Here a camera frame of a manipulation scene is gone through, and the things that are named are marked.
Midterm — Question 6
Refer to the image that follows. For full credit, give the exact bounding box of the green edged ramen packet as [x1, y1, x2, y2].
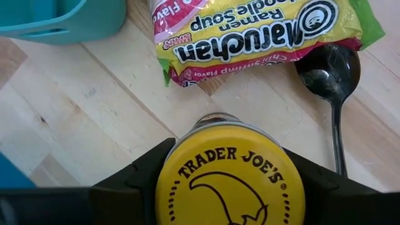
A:
[149, 0, 386, 88]

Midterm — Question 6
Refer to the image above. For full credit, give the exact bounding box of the yellow round lid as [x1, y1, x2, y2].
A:
[154, 112, 307, 225]

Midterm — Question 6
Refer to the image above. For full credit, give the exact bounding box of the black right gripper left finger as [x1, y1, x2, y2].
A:
[0, 137, 177, 225]

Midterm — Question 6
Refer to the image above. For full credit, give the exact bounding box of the teal plastic bin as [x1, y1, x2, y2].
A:
[0, 0, 128, 45]

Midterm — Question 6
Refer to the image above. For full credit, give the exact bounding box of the black plastic spoon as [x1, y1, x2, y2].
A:
[294, 43, 362, 178]

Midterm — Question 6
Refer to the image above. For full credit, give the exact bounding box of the blue plastic bin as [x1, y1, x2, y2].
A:
[0, 151, 37, 189]

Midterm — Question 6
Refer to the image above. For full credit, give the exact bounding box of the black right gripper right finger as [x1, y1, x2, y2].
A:
[282, 147, 400, 225]

